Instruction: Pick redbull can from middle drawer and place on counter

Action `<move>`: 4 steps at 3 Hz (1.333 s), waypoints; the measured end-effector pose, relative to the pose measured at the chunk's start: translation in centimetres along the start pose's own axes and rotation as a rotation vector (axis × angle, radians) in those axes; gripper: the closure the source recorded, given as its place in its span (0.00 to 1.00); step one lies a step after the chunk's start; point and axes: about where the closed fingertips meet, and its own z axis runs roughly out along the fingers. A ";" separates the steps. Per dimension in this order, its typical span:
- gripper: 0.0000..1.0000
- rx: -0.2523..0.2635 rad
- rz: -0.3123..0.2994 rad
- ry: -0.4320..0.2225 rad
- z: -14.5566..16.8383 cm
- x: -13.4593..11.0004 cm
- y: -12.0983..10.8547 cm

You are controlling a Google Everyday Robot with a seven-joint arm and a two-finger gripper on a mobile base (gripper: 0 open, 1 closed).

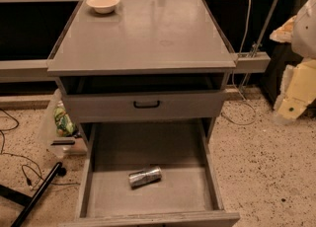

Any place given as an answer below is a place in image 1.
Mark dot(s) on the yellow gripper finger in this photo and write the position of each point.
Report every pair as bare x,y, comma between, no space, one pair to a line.
284,33
297,91

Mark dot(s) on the silver redbull can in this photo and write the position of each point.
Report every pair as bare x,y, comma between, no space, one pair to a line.
145,177

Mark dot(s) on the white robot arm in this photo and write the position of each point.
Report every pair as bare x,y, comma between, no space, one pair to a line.
304,32

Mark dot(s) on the grey drawer cabinet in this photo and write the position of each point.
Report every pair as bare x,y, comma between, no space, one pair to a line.
144,46

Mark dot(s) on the closed grey top drawer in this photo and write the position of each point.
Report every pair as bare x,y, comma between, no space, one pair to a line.
119,107

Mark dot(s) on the open grey middle drawer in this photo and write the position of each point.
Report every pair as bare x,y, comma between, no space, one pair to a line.
188,194

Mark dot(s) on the white ceramic bowl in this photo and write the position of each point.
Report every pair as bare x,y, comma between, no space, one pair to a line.
102,6

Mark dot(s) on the green snack bag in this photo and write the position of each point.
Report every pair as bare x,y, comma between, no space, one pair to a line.
64,125

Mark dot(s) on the clear plastic storage bin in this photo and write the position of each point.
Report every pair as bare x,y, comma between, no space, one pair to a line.
58,145

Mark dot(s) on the black metal stand leg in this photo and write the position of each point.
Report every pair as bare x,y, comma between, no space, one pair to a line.
29,202

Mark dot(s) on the black drawer handle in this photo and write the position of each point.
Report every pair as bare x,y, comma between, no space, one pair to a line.
146,105

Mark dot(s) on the grey metal rail frame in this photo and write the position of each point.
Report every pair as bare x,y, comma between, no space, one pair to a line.
252,62

